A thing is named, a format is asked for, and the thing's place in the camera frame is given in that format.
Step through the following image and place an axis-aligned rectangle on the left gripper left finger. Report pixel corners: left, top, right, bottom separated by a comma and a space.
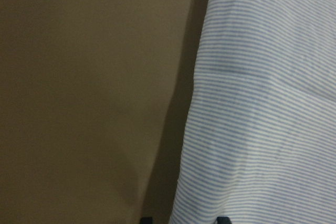
141, 217, 153, 224

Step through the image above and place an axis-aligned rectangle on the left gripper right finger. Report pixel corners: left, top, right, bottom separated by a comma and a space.
216, 217, 231, 224

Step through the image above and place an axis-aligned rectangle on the light blue striped shirt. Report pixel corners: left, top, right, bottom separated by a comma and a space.
170, 0, 335, 223

